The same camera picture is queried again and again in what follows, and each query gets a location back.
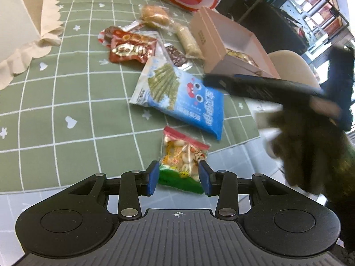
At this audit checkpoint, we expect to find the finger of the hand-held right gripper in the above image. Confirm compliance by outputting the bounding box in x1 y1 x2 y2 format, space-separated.
204 73 329 104

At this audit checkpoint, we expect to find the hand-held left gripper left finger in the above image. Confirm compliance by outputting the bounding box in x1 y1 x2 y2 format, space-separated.
69 160 161 220

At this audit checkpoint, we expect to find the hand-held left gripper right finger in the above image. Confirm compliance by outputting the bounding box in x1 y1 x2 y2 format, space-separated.
198 160 290 220

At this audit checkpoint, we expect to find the pink cardboard box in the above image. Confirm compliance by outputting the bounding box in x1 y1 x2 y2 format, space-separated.
190 6 281 80

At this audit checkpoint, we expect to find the blue seaweed snack packet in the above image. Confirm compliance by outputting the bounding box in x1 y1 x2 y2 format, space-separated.
129 57 224 141

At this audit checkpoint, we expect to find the cereal bar packet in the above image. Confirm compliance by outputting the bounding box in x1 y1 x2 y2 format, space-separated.
174 24 205 59

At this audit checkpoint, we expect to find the bread snack packet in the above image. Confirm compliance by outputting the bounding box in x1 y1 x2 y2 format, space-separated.
139 5 176 31

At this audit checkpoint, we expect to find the red snack packet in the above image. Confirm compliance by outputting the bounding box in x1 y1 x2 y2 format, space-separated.
109 32 158 64

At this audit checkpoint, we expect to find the white red-print snack packet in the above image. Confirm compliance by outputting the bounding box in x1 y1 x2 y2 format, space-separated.
97 21 145 47

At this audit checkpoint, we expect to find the person's right forearm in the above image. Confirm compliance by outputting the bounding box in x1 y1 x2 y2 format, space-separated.
270 109 355 266

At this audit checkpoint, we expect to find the beige chair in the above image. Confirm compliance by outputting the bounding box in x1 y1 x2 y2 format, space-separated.
268 50 320 88

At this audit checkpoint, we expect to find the golden snack packet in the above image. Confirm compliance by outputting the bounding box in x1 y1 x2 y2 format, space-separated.
225 48 259 67

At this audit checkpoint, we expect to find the glass display shelf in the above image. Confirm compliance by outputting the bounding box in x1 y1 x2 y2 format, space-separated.
292 0 351 41

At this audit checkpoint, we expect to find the black cabinet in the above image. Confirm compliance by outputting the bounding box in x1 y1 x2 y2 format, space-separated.
216 0 314 54

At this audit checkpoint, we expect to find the chocolate bar packet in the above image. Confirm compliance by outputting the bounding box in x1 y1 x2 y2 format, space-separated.
163 43 192 70

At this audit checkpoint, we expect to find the beige paper bag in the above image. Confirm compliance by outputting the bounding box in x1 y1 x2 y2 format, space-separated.
0 0 65 90

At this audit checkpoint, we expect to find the white cardboard box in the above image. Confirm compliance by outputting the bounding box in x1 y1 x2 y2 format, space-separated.
0 0 43 61

